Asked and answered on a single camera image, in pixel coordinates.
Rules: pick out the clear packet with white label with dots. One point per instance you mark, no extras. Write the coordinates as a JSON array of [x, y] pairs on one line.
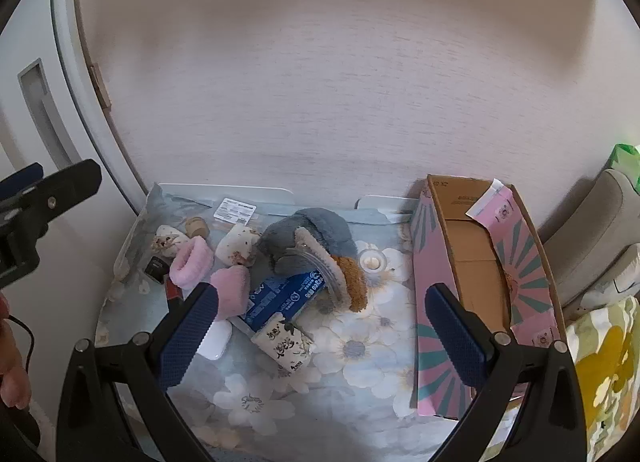
[[235, 212]]

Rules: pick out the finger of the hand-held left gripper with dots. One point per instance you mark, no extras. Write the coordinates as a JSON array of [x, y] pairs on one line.
[[60, 192], [22, 178]]

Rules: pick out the pink printed cardboard box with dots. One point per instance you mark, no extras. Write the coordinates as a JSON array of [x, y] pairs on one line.
[[480, 262]]

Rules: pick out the blue floral tablecloth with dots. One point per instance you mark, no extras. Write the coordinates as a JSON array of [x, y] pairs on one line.
[[360, 367]]

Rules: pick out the yellow floral cloth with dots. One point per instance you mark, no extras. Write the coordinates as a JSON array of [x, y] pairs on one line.
[[605, 367]]

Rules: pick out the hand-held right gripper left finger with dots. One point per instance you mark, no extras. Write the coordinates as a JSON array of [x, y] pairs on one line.
[[190, 337]]

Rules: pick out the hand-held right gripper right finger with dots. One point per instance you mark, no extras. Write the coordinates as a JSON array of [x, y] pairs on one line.
[[460, 342]]

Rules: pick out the brown grey fuzzy sock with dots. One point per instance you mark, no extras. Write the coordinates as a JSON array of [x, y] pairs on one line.
[[350, 282]]

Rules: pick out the pink fuzzy sock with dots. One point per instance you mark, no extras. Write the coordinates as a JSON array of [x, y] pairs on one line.
[[192, 262], [231, 292]]

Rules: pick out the blue snack packet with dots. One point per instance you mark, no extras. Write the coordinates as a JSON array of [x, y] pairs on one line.
[[285, 299]]

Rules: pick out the white door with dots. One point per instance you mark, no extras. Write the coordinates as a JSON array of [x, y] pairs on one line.
[[20, 151]]

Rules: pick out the small clear glass jar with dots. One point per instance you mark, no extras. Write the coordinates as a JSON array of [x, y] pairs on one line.
[[372, 260]]

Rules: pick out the white rectangular case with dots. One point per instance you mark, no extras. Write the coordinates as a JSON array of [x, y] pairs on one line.
[[216, 342]]

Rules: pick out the black round jar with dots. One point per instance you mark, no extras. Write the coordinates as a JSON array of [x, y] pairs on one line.
[[156, 268]]

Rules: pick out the grey sofa cushion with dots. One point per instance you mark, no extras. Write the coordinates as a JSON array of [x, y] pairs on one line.
[[595, 214]]

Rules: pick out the small red box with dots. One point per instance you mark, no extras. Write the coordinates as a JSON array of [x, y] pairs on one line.
[[173, 289]]

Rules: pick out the person's left hand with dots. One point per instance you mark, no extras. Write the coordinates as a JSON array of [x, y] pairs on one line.
[[12, 367]]

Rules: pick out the green packet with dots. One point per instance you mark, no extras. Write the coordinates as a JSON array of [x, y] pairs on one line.
[[626, 161]]

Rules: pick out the grey blue plush toy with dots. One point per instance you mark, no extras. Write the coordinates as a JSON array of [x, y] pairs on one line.
[[310, 237]]

